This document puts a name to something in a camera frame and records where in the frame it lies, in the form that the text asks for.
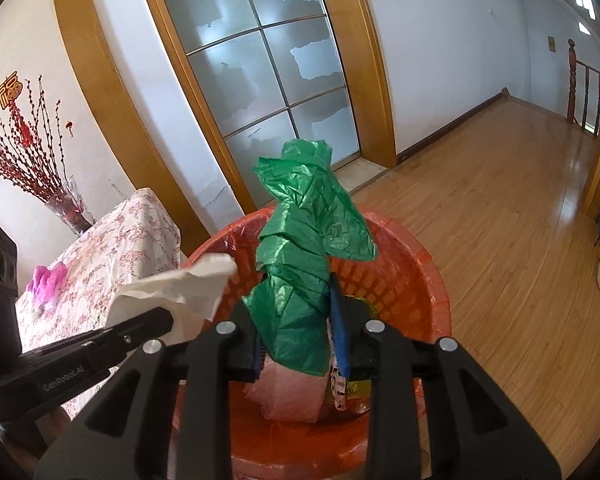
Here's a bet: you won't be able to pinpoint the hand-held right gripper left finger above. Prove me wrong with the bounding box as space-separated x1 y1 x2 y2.
32 300 268 480

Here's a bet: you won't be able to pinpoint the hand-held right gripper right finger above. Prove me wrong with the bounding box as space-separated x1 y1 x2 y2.
327 285 563 480

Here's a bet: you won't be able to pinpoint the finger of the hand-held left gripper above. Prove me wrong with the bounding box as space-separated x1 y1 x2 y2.
22 307 177 361

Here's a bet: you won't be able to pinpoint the white tissue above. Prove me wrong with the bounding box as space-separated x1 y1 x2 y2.
107 253 238 346

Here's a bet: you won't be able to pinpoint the red plastic waste basket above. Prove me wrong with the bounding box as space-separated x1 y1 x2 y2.
182 204 453 480

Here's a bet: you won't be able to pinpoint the white patterned wrapper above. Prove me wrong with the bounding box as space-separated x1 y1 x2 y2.
329 360 351 411

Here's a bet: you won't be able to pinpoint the floral tablecloth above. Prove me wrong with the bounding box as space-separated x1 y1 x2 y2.
15 187 183 411

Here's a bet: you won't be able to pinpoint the magenta plastic bag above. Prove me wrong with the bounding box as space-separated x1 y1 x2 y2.
26 263 68 306

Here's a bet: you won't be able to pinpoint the glass vase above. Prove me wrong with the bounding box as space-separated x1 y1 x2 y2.
45 176 95 236

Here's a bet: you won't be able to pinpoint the red blossom branches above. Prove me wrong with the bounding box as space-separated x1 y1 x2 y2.
0 76 76 206

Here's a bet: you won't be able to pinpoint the frosted glass sliding door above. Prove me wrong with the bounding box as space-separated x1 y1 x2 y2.
147 0 361 211

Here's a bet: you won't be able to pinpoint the wooden stair railing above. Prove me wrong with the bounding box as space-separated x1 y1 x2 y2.
565 39 600 136

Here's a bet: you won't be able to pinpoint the red knot wall hanging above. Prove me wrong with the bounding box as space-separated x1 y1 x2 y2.
0 76 34 147

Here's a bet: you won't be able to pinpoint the wooden door frame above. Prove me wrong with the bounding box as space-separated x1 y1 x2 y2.
50 0 398 256

